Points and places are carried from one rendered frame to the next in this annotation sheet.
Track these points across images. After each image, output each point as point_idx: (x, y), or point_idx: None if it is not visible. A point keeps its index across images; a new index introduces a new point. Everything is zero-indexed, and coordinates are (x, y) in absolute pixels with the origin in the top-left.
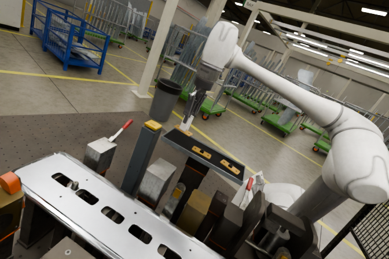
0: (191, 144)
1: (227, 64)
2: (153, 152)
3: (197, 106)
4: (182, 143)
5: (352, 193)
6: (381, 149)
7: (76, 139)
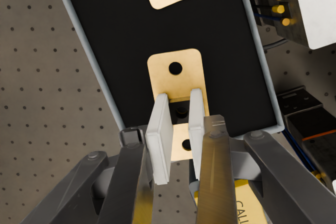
0: (156, 29)
1: None
2: (58, 177)
3: (131, 197)
4: (203, 54)
5: None
6: None
7: None
